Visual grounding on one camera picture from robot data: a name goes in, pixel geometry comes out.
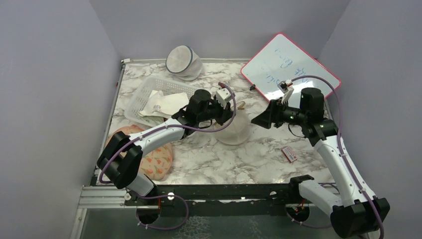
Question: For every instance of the pink framed whiteboard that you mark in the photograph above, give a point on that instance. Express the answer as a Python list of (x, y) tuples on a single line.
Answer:
[(279, 60)]

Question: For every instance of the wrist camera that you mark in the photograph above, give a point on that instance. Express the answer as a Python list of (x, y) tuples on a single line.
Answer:
[(287, 88), (223, 97)]

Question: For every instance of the round mesh laundry bag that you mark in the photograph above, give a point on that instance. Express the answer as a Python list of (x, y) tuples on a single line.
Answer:
[(184, 63)]

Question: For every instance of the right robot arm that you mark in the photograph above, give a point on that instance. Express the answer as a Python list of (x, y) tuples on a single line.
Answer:
[(356, 210)]

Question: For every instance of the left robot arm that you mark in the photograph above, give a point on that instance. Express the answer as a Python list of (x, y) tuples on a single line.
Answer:
[(120, 159)]

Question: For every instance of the white cloth in basket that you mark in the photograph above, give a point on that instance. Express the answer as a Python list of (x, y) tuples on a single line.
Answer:
[(159, 105)]

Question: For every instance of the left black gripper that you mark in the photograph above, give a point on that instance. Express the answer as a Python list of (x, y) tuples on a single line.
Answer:
[(225, 114)]

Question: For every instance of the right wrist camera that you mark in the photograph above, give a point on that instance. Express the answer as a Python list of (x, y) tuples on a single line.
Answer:
[(287, 88)]

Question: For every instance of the floral orange cushion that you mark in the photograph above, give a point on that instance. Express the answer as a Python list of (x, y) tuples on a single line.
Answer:
[(157, 163)]

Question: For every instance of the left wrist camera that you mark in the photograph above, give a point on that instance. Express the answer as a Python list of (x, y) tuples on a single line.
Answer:
[(223, 97)]

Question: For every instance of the small red box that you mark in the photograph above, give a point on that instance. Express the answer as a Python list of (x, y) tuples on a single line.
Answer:
[(289, 154)]

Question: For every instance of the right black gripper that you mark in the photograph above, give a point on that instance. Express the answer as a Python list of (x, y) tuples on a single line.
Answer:
[(271, 115)]

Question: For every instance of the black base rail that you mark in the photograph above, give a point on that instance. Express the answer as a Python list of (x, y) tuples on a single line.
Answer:
[(218, 200)]

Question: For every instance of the white plastic basket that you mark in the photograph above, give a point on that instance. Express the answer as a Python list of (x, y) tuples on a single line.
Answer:
[(142, 94)]

